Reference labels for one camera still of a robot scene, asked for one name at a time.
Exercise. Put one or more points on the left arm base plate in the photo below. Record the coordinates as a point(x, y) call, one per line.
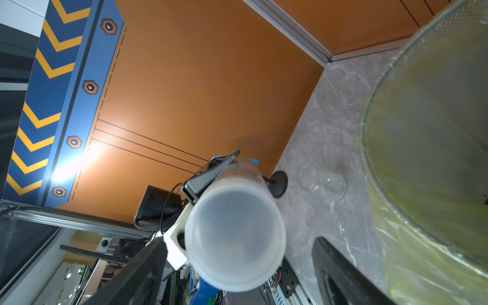
point(283, 283)

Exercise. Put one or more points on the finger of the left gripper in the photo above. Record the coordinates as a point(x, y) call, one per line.
point(195, 186)

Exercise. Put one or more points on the mesh trash bin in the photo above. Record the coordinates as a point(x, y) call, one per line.
point(423, 132)

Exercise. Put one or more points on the glass jar with tea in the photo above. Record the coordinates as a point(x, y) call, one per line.
point(314, 178)

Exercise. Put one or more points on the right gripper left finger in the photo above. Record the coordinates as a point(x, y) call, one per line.
point(139, 281)

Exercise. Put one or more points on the tall jar with clear lid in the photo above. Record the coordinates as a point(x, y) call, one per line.
point(235, 236)

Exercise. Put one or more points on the yellow trash bag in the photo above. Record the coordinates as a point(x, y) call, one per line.
point(416, 270)

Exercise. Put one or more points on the aluminium front rail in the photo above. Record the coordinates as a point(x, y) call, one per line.
point(299, 297)

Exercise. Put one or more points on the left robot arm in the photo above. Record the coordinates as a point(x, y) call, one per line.
point(159, 208)

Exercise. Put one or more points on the black microphone stand base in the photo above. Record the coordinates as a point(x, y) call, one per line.
point(277, 183)

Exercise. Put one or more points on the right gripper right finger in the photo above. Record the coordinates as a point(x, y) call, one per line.
point(339, 281)

